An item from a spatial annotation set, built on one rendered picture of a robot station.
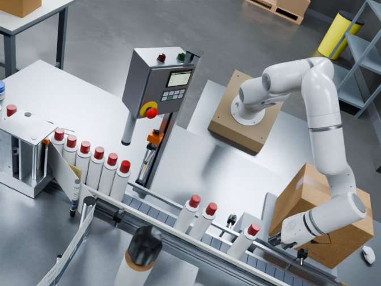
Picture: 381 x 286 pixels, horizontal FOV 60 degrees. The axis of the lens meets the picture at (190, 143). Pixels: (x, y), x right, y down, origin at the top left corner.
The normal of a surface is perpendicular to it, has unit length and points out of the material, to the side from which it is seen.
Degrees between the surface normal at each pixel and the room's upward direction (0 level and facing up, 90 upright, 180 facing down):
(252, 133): 43
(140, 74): 90
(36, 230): 0
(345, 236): 90
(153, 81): 90
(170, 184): 0
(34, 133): 0
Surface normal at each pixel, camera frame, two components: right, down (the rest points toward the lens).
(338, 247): -0.35, 0.53
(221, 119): 0.03, -0.13
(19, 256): 0.32, -0.71
